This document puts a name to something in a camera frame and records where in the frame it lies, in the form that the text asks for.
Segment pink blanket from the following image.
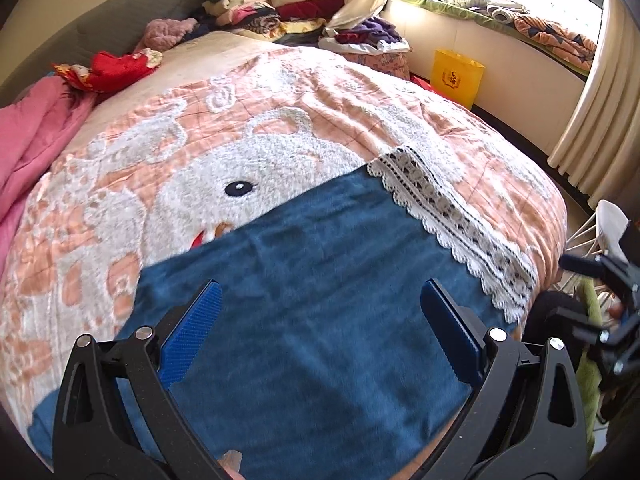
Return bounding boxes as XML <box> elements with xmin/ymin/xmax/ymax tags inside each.
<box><xmin>0</xmin><ymin>77</ymin><xmax>98</xmax><ymax>281</ymax></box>

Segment grey clothes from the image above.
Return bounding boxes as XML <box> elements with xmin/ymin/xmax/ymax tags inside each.
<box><xmin>467</xmin><ymin>0</ymin><xmax>528</xmax><ymax>23</ymax></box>

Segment purple clothes pile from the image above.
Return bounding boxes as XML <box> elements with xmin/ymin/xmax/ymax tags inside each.
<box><xmin>322</xmin><ymin>16</ymin><xmax>413</xmax><ymax>53</ymax></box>

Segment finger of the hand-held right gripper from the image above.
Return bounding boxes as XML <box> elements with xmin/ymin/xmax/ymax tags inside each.
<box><xmin>546</xmin><ymin>306</ymin><xmax>611</xmax><ymax>345</ymax></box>
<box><xmin>559</xmin><ymin>254</ymin><xmax>631</xmax><ymax>291</ymax></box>

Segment person's left hand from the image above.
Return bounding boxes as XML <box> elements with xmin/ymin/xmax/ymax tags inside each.
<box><xmin>219</xmin><ymin>449</ymin><xmax>247</xmax><ymax>480</ymax></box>

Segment peach printed bed cover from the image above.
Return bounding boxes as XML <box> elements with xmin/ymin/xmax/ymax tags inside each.
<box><xmin>0</xmin><ymin>42</ymin><xmax>568</xmax><ymax>480</ymax></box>

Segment orange patterned blanket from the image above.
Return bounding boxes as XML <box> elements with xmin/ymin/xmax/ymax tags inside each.
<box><xmin>512</xmin><ymin>12</ymin><xmax>598</xmax><ymax>73</ymax></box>

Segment grey headboard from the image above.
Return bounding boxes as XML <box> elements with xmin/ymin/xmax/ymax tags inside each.
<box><xmin>0</xmin><ymin>0</ymin><xmax>213</xmax><ymax>108</ymax></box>

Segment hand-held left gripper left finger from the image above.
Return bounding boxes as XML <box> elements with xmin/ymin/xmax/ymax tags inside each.
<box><xmin>51</xmin><ymin>280</ymin><xmax>236</xmax><ymax>480</ymax></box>

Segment cream bed sheet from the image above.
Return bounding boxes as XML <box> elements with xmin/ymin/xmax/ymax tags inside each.
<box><xmin>65</xmin><ymin>30</ymin><xmax>301</xmax><ymax>131</ymax></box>

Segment yellow paper bag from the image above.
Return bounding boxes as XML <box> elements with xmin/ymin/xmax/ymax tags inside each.
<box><xmin>431</xmin><ymin>49</ymin><xmax>486</xmax><ymax>109</ymax></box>

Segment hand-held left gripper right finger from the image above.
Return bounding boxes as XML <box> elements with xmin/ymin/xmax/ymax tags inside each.
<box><xmin>415</xmin><ymin>278</ymin><xmax>586</xmax><ymax>480</ymax></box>

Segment white drying rack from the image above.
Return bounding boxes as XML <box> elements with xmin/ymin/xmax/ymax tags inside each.
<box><xmin>565</xmin><ymin>200</ymin><xmax>631</xmax><ymax>266</ymax></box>

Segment green cloth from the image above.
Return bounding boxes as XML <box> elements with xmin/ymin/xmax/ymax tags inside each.
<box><xmin>575</xmin><ymin>280</ymin><xmax>608</xmax><ymax>456</ymax></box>

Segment pink fluffy garment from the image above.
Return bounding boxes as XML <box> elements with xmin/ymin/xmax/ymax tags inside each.
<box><xmin>134</xmin><ymin>17</ymin><xmax>201</xmax><ymax>53</ymax></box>

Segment red patterned cloth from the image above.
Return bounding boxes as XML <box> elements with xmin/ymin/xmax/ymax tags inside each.
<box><xmin>52</xmin><ymin>50</ymin><xmax>163</xmax><ymax>93</ymax></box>

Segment stack of folded clothes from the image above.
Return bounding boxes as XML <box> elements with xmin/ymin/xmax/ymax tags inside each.
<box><xmin>192</xmin><ymin>0</ymin><xmax>351</xmax><ymax>46</ymax></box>

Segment blue towel with lace trim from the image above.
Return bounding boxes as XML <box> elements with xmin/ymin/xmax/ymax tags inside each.
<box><xmin>27</xmin><ymin>147</ymin><xmax>538</xmax><ymax>480</ymax></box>

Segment red box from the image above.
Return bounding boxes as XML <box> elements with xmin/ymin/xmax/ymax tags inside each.
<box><xmin>410</xmin><ymin>76</ymin><xmax>446</xmax><ymax>96</ymax></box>

